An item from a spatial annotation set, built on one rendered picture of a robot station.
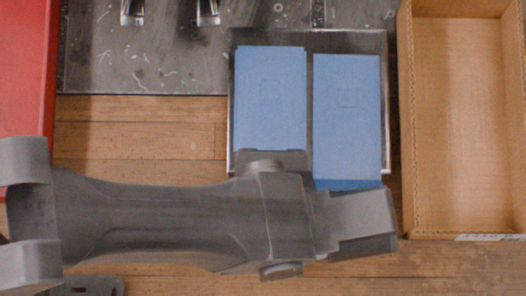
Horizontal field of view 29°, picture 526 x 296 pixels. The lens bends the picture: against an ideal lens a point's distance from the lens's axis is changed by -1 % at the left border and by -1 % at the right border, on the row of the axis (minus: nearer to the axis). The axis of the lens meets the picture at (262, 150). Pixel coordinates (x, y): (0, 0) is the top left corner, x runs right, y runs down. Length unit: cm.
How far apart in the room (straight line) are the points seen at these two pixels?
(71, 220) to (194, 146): 45
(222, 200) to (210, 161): 35
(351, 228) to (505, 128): 34
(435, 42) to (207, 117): 26
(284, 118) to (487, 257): 25
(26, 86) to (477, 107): 48
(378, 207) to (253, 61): 31
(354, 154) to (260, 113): 11
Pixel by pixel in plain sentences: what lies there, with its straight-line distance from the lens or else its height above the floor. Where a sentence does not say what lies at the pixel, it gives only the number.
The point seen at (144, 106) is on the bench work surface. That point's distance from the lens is 108.
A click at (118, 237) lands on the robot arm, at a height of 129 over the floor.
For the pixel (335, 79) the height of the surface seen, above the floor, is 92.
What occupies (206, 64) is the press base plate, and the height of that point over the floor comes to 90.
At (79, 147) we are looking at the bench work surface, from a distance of 107.
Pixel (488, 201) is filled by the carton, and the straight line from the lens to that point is 107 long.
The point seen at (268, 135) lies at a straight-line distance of 104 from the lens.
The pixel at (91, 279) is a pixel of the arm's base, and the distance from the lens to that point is 103.
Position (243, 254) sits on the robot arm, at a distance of 71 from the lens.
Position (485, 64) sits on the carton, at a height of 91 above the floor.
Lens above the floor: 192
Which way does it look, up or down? 75 degrees down
